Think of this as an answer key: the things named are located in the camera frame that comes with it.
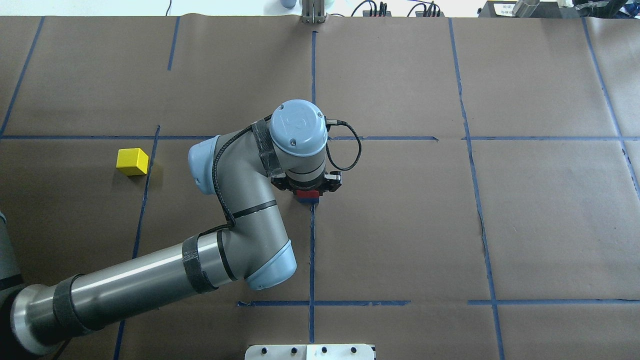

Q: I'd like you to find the black camera cable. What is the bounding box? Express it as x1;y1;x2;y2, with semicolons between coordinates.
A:
325;118;362;172

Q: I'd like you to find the aluminium frame post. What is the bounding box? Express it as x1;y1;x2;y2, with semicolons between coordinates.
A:
298;0;326;24

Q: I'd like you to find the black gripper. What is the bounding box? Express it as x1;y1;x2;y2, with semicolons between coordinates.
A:
270;171;342;194

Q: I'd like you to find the blue wooden block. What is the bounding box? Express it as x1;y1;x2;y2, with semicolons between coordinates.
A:
296;197;320;205

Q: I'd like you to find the far black orange connector box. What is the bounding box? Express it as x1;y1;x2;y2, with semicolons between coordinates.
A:
349;0;393;18

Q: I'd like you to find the white pedestal column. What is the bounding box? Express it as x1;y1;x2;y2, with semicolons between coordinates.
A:
244;343;377;360

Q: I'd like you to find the blue plastic cup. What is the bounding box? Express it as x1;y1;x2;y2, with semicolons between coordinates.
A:
279;0;297;10

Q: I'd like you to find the red wooden block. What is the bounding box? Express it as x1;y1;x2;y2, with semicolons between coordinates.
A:
294;190;321;198

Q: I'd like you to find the yellow wooden block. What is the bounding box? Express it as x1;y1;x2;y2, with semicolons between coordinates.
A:
115;148;150;177

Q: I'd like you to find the silver metal cylinder weight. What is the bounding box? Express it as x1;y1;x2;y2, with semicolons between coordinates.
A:
511;0;541;18

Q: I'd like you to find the near black orange connector box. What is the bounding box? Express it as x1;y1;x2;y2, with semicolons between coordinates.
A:
406;0;445;18

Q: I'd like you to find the black office chair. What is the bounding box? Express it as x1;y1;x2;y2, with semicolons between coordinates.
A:
572;0;633;14

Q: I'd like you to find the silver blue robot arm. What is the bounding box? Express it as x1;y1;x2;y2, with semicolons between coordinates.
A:
1;99;347;360

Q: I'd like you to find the black orange connector box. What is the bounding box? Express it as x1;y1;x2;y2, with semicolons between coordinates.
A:
349;0;393;18
406;0;445;18

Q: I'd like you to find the black rectangular box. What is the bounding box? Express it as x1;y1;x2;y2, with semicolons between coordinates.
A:
477;0;581;19

